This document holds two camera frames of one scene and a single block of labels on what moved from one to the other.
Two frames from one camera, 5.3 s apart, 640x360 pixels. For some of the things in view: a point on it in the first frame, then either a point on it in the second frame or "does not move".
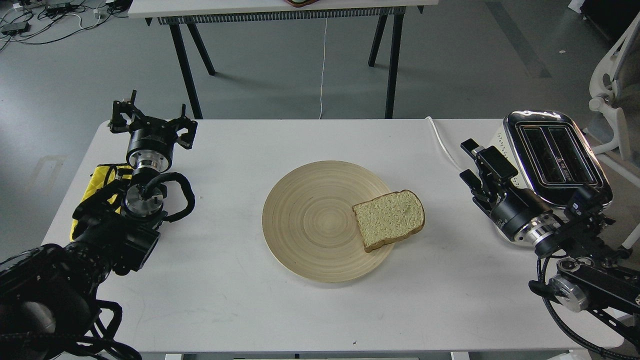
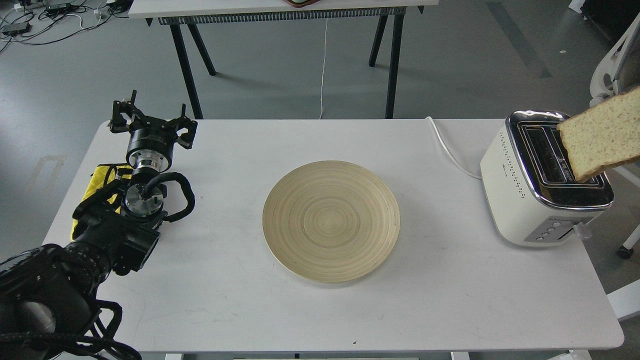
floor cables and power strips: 43,21 does not move
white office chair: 615,95 does not move
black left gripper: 151,143 does not move
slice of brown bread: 389,217 to 603,136
